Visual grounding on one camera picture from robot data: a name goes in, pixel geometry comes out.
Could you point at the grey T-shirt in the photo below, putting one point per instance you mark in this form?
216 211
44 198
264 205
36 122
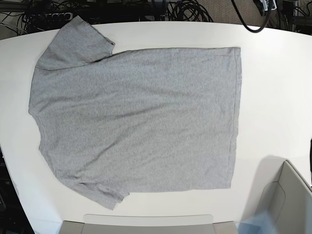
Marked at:
142 121

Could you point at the grey bin at right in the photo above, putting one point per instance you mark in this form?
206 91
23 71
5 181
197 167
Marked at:
289 201

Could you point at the grey bin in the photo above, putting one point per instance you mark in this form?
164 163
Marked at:
289 201
108 224

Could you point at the white power strip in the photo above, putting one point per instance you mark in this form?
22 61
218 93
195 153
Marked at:
56 16

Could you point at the blue cloth in corner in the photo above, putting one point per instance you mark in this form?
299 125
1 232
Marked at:
261 223

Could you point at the grey bin at bottom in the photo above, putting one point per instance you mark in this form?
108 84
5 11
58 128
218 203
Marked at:
108 224

